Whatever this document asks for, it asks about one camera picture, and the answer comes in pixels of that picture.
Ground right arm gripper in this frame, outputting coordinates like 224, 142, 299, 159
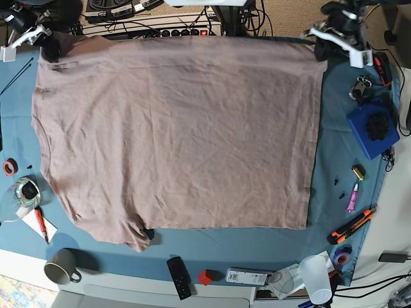
4, 9, 63, 63

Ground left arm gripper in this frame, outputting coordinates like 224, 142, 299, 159
308, 9, 365, 62

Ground pinkish brown T-shirt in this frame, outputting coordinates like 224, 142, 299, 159
31, 36, 328, 252

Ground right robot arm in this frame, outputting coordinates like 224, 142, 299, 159
1, 1, 61, 63

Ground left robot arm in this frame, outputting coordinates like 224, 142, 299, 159
304, 1, 373, 68

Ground orange black hand tool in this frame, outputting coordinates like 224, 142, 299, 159
373, 51, 392, 90

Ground teal table cloth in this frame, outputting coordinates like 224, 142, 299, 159
1, 51, 385, 285

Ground blue plastic box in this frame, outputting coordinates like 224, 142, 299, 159
347, 96, 399, 160

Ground black knob on box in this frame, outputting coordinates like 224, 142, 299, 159
365, 113, 389, 141

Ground black power strip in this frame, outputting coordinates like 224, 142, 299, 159
155, 27, 218, 37

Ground red tape roll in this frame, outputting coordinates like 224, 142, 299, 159
2, 158, 18, 176

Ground yellow black battery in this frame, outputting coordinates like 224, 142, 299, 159
351, 164, 366, 182

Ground clear plastic bag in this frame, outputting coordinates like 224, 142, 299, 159
1, 177, 41, 224

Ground orange pen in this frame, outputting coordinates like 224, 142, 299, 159
34, 206, 49, 244

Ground purple glue tube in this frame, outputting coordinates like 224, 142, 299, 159
345, 183, 359, 213

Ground white paper note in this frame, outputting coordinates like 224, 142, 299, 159
22, 210, 57, 242

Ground orange black utility knife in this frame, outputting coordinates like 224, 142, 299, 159
327, 207, 376, 245

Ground purple tape roll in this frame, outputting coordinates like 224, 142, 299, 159
333, 247, 352, 265

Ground black power adapter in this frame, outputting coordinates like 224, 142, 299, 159
378, 252, 410, 263

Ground translucent plastic cup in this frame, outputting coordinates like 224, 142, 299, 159
299, 255, 332, 305

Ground grey ceramic mug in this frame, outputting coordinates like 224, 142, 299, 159
44, 248, 82, 285

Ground white barcode label box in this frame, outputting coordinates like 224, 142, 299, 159
225, 268, 274, 286

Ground red plastic cube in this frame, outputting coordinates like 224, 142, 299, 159
198, 269, 213, 286

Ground black remote control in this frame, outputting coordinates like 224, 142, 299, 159
167, 257, 191, 300

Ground black cable ties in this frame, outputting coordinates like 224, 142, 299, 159
0, 57, 34, 96

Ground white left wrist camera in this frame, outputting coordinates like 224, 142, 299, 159
349, 48, 374, 69

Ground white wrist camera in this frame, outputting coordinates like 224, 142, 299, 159
349, 48, 374, 69
0, 46, 17, 62

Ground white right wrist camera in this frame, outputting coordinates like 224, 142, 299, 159
0, 46, 17, 62

